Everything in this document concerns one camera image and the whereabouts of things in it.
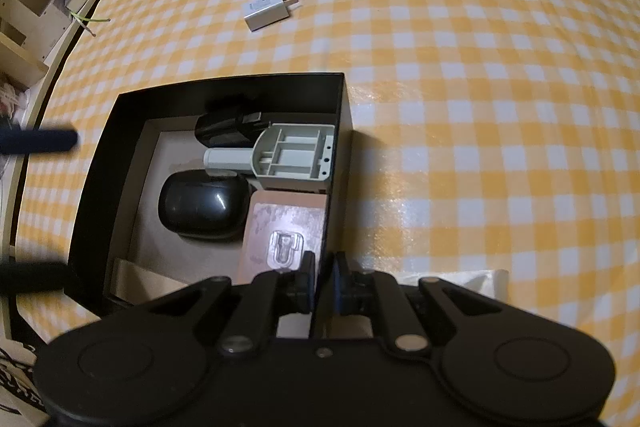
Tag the small black box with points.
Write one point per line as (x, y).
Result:
(220, 127)

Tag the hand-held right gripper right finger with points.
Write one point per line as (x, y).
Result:
(338, 287)

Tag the yellow checked tablecloth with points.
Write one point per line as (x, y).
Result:
(450, 107)

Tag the white paper sheet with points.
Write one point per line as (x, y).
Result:
(482, 283)

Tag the black cardboard box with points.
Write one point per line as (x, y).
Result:
(95, 187)

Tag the white charger plug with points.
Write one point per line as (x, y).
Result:
(265, 9)

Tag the light wooden block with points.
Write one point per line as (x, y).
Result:
(130, 279)

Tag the pink card with clear hook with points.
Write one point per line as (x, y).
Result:
(280, 217)

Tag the grey plastic bracket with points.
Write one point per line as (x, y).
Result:
(295, 157)

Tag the black and white printed bag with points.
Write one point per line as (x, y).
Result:
(20, 382)

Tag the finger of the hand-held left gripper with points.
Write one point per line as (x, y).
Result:
(32, 278)
(40, 140)

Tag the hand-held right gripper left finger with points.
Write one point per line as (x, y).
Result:
(306, 281)

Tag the black oval case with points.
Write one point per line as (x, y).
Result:
(200, 204)

